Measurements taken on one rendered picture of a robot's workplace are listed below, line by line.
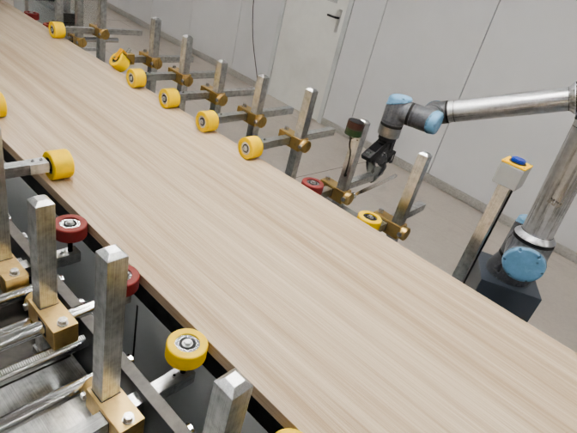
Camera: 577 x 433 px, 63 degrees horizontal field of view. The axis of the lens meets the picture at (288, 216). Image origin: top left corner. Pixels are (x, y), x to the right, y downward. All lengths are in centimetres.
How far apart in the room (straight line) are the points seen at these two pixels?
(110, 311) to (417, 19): 411
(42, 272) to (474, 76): 380
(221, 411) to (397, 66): 425
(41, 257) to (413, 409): 76
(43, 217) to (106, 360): 28
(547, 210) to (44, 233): 158
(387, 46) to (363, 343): 390
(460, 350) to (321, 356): 34
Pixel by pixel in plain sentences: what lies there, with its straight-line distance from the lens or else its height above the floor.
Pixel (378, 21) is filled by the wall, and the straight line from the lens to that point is 482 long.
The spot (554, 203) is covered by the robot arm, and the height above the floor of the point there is 104.
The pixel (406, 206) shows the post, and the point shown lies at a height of 94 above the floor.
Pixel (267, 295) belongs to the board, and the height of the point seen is 90.
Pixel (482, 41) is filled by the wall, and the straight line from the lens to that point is 431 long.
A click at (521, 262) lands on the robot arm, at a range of 194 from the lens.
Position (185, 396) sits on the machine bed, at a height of 67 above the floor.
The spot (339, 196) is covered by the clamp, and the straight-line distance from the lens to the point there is 175.
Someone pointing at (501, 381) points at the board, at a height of 90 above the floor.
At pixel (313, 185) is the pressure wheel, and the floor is 91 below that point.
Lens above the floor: 160
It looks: 30 degrees down
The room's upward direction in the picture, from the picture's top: 15 degrees clockwise
